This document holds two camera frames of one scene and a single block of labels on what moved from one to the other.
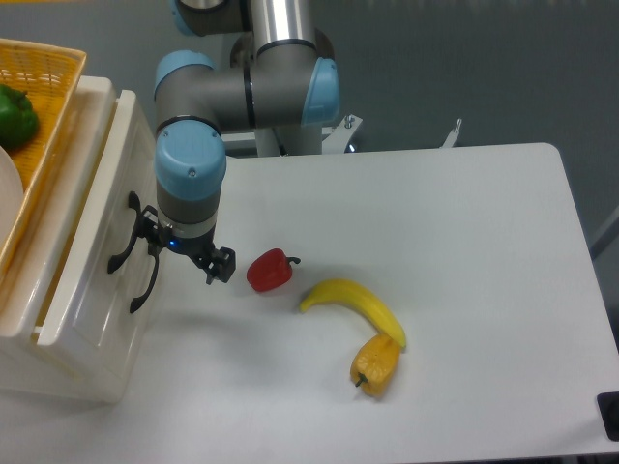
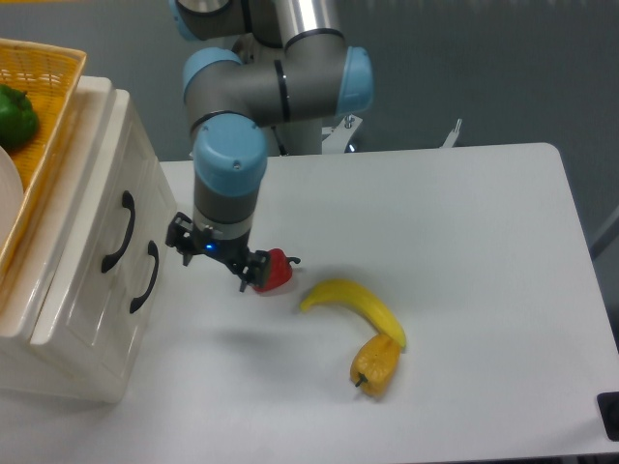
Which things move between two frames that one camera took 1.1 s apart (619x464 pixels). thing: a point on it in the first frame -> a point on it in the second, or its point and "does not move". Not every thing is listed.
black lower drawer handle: x=136 y=301 does not move
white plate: x=11 y=193 does not move
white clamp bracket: x=449 y=141 does not move
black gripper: x=220 y=264 -> x=233 y=253
